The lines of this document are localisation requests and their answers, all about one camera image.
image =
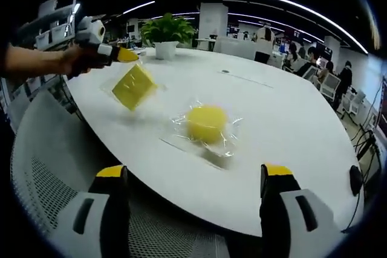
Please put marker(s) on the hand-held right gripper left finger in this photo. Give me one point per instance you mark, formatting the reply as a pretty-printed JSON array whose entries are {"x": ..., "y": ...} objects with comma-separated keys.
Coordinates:
[{"x": 99, "y": 209}]

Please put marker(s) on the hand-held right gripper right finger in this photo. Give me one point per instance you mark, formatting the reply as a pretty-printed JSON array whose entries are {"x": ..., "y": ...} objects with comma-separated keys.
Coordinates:
[{"x": 281, "y": 209}]

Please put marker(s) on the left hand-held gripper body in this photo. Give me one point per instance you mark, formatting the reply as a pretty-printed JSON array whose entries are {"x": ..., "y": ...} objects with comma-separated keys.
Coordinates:
[{"x": 90, "y": 33}]

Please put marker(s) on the rectangular yellow silicone block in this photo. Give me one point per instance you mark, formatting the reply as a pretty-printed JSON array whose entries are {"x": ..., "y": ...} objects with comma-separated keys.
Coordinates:
[{"x": 134, "y": 87}]

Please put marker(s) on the round yellow silicone block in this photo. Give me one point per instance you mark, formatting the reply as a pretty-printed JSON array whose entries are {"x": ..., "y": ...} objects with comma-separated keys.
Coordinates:
[{"x": 207, "y": 123}]

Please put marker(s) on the person's left hand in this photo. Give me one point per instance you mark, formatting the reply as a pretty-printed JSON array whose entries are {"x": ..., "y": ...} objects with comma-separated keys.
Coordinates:
[{"x": 78, "y": 61}]

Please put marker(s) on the shelf with storage boxes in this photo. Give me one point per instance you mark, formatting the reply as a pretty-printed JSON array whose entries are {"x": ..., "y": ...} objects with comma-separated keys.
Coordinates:
[{"x": 54, "y": 28}]

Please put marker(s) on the short ceiling light strip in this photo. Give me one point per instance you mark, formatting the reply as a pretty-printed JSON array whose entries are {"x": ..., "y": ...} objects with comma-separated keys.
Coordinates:
[{"x": 139, "y": 6}]

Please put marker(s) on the green potted plant white pot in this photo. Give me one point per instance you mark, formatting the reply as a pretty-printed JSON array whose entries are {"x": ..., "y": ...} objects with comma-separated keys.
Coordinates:
[{"x": 167, "y": 33}]

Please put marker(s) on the grey mesh office chair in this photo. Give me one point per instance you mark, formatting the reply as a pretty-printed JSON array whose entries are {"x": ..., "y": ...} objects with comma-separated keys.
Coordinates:
[{"x": 51, "y": 164}]

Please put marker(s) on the black device on table edge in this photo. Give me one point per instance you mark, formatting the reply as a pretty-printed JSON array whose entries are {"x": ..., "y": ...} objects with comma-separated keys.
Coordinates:
[{"x": 356, "y": 179}]

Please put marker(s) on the white office chair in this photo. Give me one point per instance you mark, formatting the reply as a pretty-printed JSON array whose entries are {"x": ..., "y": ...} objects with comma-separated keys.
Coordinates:
[{"x": 329, "y": 85}]

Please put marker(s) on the long curved ceiling light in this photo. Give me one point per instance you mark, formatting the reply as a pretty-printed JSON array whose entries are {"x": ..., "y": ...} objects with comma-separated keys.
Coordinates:
[{"x": 290, "y": 4}]

